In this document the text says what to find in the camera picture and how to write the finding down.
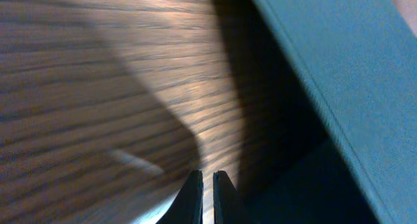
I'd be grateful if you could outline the dark green hinged box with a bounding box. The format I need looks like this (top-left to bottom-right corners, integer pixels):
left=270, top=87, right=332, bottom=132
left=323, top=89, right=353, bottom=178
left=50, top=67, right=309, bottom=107
left=253, top=0, right=416, bottom=223

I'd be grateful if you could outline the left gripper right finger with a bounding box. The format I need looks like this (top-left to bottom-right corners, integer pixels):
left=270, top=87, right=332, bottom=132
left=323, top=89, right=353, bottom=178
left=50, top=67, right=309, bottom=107
left=213, top=171, right=251, bottom=224

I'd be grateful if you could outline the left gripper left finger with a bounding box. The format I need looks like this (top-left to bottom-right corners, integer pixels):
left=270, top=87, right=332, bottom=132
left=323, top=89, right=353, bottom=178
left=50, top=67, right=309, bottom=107
left=156, top=170, right=203, bottom=224

